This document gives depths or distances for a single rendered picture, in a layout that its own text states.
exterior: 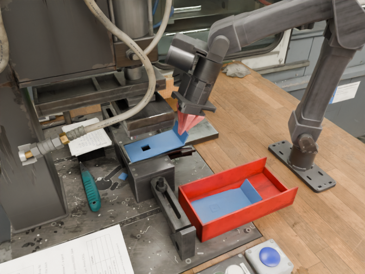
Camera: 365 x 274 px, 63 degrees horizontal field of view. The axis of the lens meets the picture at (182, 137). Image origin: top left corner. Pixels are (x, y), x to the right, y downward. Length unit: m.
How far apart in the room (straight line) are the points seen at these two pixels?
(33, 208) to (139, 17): 0.45
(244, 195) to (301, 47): 1.12
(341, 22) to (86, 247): 0.67
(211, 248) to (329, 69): 0.45
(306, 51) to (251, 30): 1.13
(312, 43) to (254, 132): 0.90
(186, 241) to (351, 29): 0.51
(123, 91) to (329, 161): 0.61
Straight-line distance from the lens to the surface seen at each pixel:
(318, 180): 0.85
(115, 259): 0.67
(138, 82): 0.63
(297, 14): 0.66
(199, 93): 0.70
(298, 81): 1.81
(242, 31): 0.65
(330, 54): 0.70
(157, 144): 0.75
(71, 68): 0.55
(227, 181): 0.77
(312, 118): 0.77
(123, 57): 0.59
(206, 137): 0.90
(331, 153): 0.97
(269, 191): 0.79
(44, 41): 0.54
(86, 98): 0.61
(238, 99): 1.14
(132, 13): 0.58
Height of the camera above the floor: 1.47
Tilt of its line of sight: 38 degrees down
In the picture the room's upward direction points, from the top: straight up
